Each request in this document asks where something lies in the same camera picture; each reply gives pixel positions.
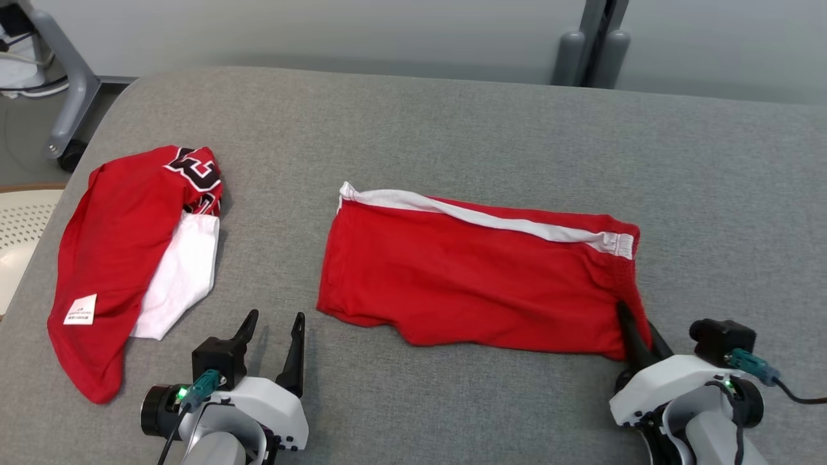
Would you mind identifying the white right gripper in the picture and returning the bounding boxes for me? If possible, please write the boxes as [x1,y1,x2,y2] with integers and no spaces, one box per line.
[609,302,729,428]

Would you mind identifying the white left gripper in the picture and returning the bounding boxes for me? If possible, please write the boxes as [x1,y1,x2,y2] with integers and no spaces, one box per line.
[178,309,310,465]

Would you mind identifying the red jersey with black number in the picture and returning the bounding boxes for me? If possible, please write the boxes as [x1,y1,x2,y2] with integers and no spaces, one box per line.
[47,145,224,405]

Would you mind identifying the red shorts with white stripe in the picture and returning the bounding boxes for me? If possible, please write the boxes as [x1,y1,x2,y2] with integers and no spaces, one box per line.
[315,181,652,361]

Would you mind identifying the white perforated laundry basket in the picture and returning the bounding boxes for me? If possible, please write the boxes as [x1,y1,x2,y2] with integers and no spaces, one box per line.
[0,186,67,317]

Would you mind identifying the grey wheeled stand leg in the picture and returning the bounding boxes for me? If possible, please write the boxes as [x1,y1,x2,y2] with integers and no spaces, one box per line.
[16,0,102,173]

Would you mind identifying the teal plug left camera cable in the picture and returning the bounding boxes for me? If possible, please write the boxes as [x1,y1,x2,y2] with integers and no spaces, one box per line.
[157,369,222,465]

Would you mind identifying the teal plug camera cable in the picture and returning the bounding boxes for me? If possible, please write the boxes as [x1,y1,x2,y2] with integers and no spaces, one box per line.
[724,349,827,406]
[157,369,222,465]

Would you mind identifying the teal plug right camera cable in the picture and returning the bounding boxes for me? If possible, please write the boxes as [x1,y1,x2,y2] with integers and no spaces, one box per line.
[724,349,827,406]

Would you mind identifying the grey post foot cap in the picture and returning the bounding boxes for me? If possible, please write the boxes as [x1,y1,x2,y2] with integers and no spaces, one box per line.
[552,30,586,86]
[591,30,631,90]

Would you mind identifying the grey metal partition post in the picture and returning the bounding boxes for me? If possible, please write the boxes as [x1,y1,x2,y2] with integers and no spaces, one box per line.
[577,0,629,88]

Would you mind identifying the black floor cable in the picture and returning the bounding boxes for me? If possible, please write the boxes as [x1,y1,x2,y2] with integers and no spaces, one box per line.
[0,72,69,95]

